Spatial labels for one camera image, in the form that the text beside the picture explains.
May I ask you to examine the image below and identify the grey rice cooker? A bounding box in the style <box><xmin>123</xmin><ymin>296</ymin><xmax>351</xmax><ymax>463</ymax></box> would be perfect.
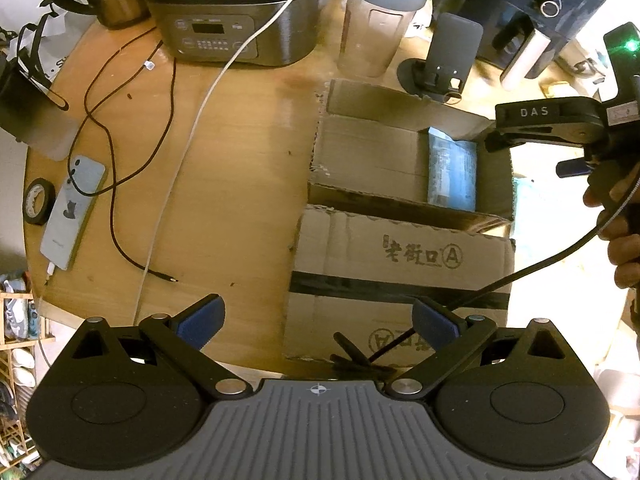
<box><xmin>145</xmin><ymin>0</ymin><xmax>329</xmax><ymax>67</ymax></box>

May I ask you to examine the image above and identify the person's right hand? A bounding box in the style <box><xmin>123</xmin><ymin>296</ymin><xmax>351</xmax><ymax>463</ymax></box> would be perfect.
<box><xmin>582</xmin><ymin>162</ymin><xmax>640</xmax><ymax>289</ymax></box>

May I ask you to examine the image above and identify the black tape roll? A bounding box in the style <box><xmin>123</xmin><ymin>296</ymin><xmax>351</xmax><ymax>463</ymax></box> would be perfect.
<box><xmin>22</xmin><ymin>178</ymin><xmax>55</xmax><ymax>226</ymax></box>

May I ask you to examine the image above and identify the light blue smartphone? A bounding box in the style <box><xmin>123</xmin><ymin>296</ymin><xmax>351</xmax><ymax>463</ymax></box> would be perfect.
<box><xmin>40</xmin><ymin>155</ymin><xmax>106</xmax><ymax>270</ymax></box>

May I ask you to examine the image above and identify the black phone stand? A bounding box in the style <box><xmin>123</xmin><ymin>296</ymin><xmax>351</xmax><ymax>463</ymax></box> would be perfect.
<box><xmin>396</xmin><ymin>13</ymin><xmax>484</xmax><ymax>103</ymax></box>

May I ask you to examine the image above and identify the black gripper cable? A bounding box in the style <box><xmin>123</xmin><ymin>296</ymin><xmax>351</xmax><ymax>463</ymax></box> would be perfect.
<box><xmin>328</xmin><ymin>74</ymin><xmax>640</xmax><ymax>378</ymax></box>

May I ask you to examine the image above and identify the brown cardboard box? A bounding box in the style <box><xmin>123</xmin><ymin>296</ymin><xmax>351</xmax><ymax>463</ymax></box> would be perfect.
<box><xmin>283</xmin><ymin>79</ymin><xmax>514</xmax><ymax>366</ymax></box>

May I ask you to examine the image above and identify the small blue snack packet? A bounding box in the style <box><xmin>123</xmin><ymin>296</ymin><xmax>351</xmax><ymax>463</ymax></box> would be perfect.
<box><xmin>427</xmin><ymin>128</ymin><xmax>477</xmax><ymax>211</ymax></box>

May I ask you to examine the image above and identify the grey lid shaker bottle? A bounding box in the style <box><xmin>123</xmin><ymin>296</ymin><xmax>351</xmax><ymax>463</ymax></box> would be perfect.
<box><xmin>337</xmin><ymin>0</ymin><xmax>427</xmax><ymax>78</ymax></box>

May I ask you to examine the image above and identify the dark blue air fryer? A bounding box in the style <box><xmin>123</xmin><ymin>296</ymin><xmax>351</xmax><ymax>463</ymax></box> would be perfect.
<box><xmin>464</xmin><ymin>0</ymin><xmax>605</xmax><ymax>79</ymax></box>

